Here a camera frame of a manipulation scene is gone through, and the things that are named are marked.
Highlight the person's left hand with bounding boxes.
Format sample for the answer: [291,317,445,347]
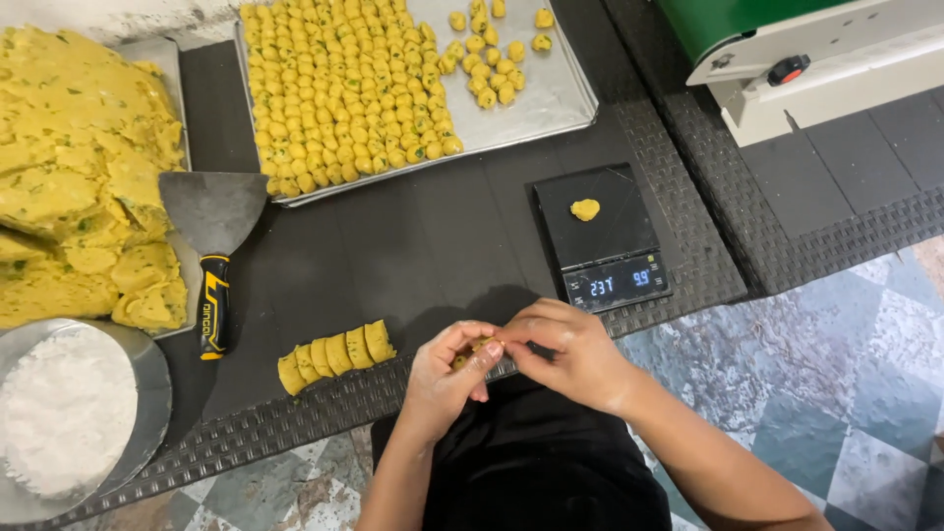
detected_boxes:
[404,320,507,438]

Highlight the person's right hand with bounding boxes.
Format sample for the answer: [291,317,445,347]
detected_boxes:
[497,298,637,416]

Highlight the small yellow dough piece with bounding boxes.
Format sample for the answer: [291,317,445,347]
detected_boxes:
[452,336,505,370]

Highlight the row of sliced dough pieces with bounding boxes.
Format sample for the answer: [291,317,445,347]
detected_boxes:
[277,319,398,397]

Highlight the person's black apron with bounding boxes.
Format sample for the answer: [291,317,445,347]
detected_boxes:
[370,372,674,531]

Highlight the black digital kitchen scale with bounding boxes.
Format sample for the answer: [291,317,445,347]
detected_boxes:
[532,163,674,314]

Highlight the large metal baking tray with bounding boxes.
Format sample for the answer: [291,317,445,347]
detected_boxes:
[234,0,600,208]

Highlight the round metal bowl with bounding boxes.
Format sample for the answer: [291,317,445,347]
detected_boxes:
[0,318,174,526]

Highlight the rows of shaped dough balls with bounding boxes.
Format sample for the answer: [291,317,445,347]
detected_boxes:
[239,0,556,199]

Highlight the black and red knob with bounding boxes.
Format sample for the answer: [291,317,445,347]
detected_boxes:
[766,54,812,88]

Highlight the white flour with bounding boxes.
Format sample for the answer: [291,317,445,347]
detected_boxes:
[0,326,140,502]

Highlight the green and white machine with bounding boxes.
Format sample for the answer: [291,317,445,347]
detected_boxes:
[653,0,944,149]

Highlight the metal tray under dough heap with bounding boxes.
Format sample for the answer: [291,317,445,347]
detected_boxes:
[111,37,205,342]

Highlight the large yellow herb dough heap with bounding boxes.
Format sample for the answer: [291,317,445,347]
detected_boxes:
[0,25,190,333]

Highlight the black yellow handled metal scraper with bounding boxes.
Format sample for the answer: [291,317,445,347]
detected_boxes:
[158,171,270,361]

